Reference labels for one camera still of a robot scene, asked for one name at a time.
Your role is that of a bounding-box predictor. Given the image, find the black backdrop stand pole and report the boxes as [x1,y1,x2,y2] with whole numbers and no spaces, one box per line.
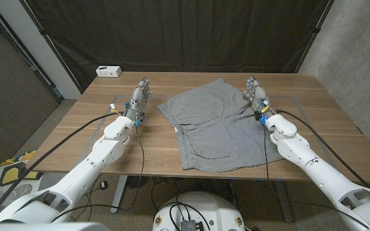
[295,0,335,73]
[19,0,83,94]

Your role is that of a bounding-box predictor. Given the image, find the black round grille object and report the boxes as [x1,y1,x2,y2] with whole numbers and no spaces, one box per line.
[126,175,149,189]

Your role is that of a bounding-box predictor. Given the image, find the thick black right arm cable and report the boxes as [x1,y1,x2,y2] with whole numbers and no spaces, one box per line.
[276,109,370,189]

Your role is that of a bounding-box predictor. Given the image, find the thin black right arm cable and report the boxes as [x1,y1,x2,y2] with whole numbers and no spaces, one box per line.
[263,123,370,228]

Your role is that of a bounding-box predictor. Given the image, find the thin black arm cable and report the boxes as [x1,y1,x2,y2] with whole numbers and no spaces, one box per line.
[263,123,370,228]
[49,124,146,223]

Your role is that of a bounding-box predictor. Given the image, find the white power strip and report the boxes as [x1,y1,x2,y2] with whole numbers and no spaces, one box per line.
[95,65,123,78]

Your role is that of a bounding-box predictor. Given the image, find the grey table leg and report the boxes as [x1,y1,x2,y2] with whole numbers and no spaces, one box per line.
[273,181,294,223]

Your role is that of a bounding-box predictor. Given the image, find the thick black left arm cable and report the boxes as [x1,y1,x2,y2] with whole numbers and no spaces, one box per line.
[0,111,125,219]

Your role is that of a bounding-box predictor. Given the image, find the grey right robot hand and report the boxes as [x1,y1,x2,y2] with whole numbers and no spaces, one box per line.
[243,76,275,121]

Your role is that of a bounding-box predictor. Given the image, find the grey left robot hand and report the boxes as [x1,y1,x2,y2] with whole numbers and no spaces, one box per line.
[123,76,154,126]

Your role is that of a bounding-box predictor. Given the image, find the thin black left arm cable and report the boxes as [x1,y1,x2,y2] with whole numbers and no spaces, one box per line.
[49,124,146,223]

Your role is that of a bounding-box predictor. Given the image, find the yellow and green item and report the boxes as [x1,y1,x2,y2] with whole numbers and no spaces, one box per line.
[0,150,38,167]

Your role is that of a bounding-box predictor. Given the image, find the grey electronics box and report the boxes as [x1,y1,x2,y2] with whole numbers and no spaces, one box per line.
[180,219,205,231]

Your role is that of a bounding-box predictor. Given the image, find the white robot chest cover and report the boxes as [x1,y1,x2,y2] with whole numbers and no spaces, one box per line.
[0,222,110,231]

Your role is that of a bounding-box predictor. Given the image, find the grey shorts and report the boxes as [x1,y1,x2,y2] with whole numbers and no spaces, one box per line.
[157,78,285,173]

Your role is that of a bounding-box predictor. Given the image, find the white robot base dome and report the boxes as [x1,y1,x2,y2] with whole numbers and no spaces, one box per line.
[152,191,246,231]

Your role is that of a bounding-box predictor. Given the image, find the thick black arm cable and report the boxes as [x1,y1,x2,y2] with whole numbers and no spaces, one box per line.
[0,111,125,219]
[276,109,370,189]

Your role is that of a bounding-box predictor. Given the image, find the white table leg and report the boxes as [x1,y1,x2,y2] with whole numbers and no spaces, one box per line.
[110,175,128,214]

